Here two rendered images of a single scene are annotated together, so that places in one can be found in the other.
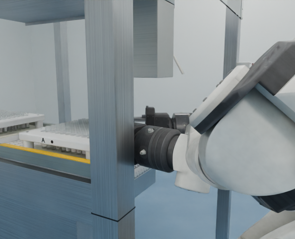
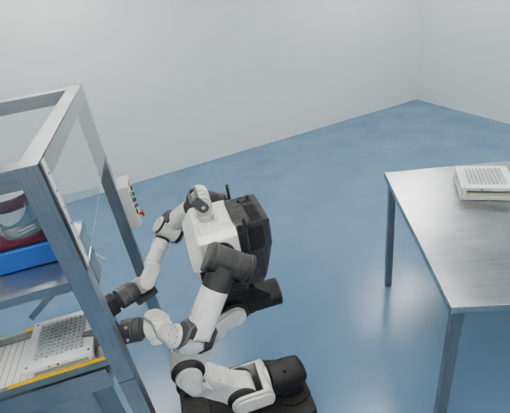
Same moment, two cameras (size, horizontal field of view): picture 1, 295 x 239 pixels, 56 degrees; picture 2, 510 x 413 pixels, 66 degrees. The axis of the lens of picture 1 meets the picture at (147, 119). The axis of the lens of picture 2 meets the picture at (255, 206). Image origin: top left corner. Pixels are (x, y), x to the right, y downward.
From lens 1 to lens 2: 1.13 m
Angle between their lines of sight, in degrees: 42
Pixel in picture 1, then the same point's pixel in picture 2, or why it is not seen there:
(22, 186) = (43, 399)
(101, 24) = (96, 312)
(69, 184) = (86, 378)
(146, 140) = (127, 333)
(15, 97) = not seen: outside the picture
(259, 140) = (192, 346)
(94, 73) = (99, 331)
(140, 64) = not seen: hidden behind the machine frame
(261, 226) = not seen: hidden behind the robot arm
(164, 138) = (137, 329)
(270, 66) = (190, 334)
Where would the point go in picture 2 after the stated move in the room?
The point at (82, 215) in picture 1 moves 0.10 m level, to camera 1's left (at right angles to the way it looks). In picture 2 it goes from (102, 386) to (76, 405)
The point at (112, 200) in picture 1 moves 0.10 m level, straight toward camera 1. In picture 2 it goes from (129, 372) to (146, 386)
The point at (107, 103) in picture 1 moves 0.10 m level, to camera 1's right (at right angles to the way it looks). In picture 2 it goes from (111, 339) to (138, 321)
